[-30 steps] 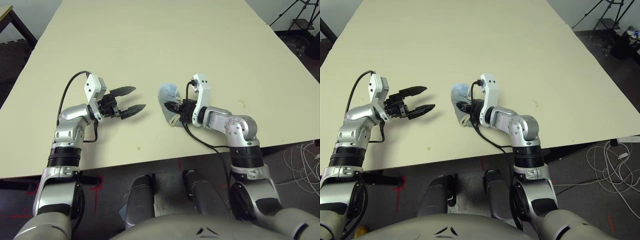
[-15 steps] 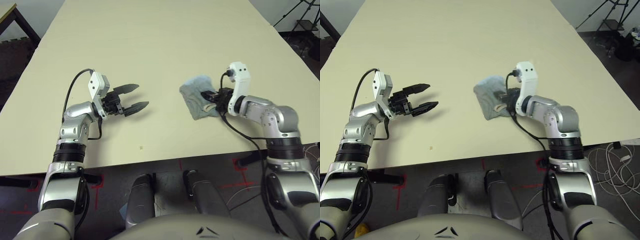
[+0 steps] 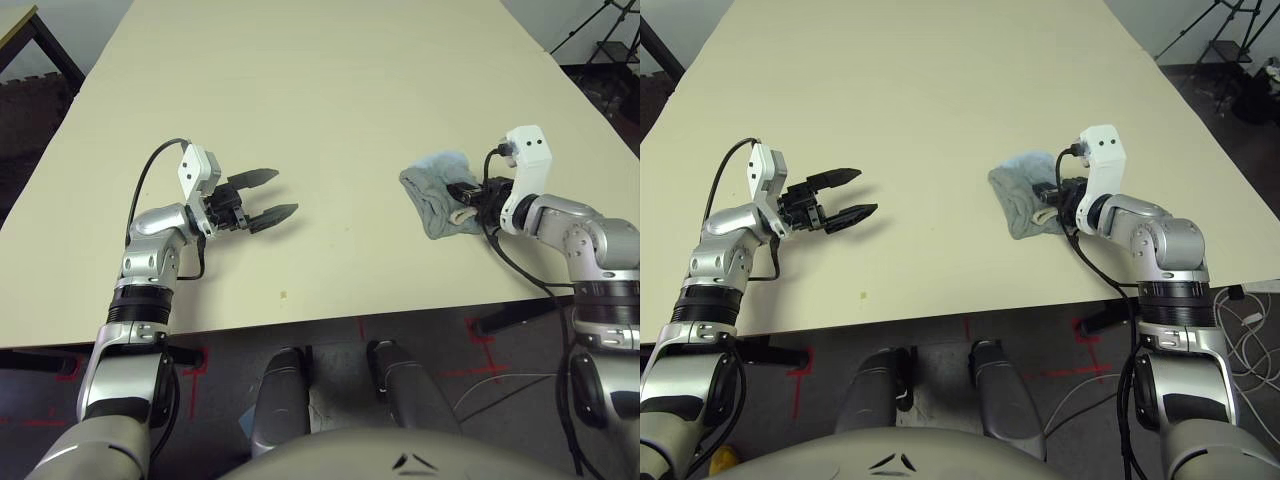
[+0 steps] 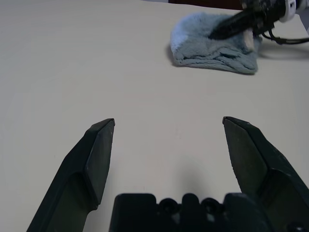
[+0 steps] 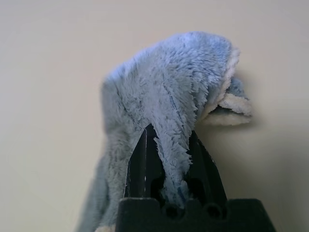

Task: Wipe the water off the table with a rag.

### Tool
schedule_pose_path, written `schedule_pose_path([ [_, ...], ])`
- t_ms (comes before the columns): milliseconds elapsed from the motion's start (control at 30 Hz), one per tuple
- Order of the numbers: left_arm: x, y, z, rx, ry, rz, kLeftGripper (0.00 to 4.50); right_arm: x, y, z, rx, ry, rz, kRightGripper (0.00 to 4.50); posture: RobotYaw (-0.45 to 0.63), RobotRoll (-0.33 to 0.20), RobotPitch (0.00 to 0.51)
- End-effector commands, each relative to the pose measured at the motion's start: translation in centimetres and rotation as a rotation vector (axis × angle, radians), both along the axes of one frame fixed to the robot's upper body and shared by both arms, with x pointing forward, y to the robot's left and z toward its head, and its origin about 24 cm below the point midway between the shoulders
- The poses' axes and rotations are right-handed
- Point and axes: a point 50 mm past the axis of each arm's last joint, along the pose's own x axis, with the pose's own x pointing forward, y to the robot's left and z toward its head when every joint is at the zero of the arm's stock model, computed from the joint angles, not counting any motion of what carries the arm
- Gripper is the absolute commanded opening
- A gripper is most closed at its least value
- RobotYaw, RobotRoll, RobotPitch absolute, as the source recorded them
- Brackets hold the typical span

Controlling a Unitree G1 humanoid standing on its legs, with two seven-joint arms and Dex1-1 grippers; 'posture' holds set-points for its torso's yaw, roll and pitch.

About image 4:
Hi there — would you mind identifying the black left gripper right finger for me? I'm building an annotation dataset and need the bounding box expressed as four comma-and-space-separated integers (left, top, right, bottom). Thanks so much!
221, 116, 309, 232

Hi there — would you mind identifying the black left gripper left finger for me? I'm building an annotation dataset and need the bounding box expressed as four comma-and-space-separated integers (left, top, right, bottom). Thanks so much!
26, 118, 115, 232

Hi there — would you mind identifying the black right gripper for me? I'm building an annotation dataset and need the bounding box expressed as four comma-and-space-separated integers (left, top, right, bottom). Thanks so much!
208, 0, 288, 41

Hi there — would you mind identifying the blue-grey terry rag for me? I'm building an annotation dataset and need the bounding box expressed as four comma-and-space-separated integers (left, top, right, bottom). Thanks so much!
169, 12, 264, 75

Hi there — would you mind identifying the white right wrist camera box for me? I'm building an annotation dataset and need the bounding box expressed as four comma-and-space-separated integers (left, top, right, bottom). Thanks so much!
279, 0, 298, 23

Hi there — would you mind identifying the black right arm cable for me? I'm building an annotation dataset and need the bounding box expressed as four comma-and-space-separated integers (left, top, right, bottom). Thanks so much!
259, 30, 309, 46

